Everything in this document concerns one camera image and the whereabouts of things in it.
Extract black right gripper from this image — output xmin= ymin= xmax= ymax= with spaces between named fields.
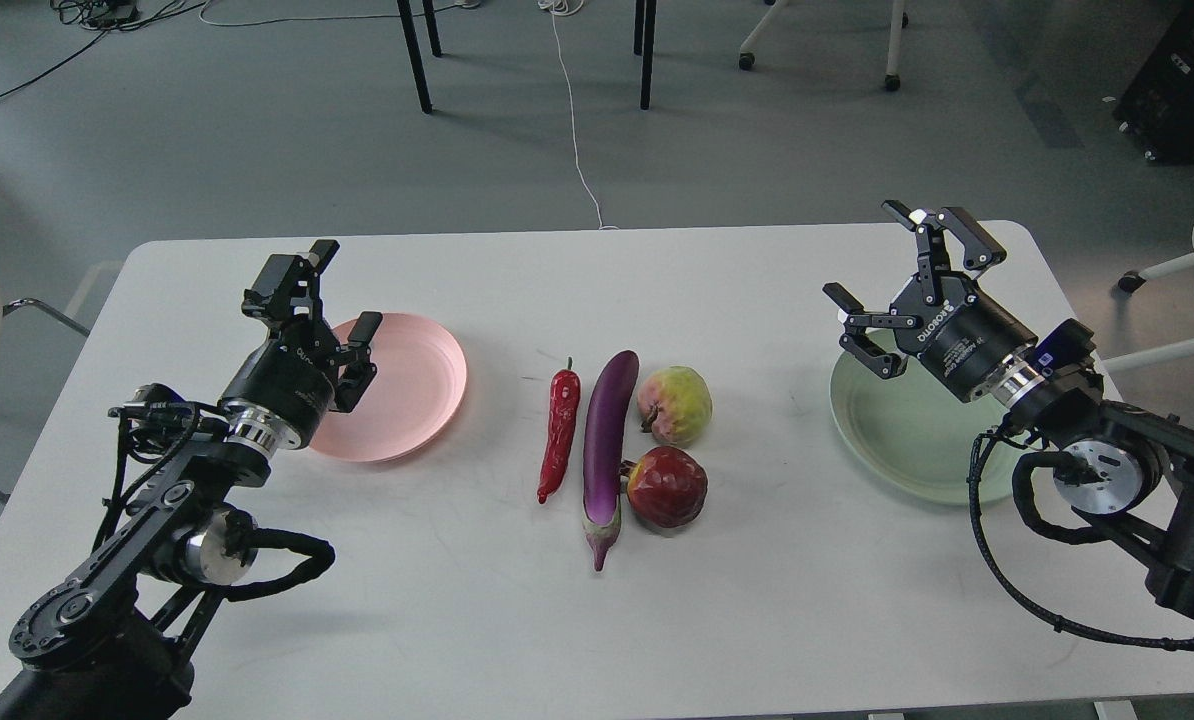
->
xmin=824 ymin=201 xmax=1039 ymax=402

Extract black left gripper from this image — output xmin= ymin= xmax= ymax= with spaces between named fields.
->
xmin=219 ymin=240 xmax=383 ymax=448

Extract red chili pepper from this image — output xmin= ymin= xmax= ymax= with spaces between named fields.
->
xmin=536 ymin=357 xmax=581 ymax=503

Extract yellow green peach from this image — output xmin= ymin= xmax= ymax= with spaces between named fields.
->
xmin=635 ymin=365 xmax=713 ymax=448

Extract purple eggplant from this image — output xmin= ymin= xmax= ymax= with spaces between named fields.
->
xmin=583 ymin=350 xmax=641 ymax=571

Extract red pomegranate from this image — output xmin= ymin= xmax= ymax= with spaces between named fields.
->
xmin=621 ymin=447 xmax=710 ymax=530

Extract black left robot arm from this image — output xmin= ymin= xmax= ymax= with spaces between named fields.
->
xmin=0 ymin=240 xmax=382 ymax=719

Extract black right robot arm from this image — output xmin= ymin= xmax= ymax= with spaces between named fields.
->
xmin=824 ymin=201 xmax=1194 ymax=652

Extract pink plate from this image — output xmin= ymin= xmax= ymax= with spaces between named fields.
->
xmin=309 ymin=313 xmax=468 ymax=462

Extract light green plate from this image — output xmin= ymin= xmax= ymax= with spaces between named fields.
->
xmin=829 ymin=351 xmax=1005 ymax=506

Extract black table legs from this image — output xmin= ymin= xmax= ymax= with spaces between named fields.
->
xmin=396 ymin=1 xmax=658 ymax=113

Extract white rolling chair base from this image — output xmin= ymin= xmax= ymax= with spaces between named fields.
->
xmin=737 ymin=1 xmax=911 ymax=94

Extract black equipment case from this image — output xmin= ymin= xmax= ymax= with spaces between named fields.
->
xmin=1113 ymin=1 xmax=1194 ymax=164

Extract black floor cables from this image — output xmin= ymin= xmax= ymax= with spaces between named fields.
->
xmin=0 ymin=0 xmax=208 ymax=121

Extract white floor cable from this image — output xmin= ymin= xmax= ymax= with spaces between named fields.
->
xmin=537 ymin=0 xmax=620 ymax=230

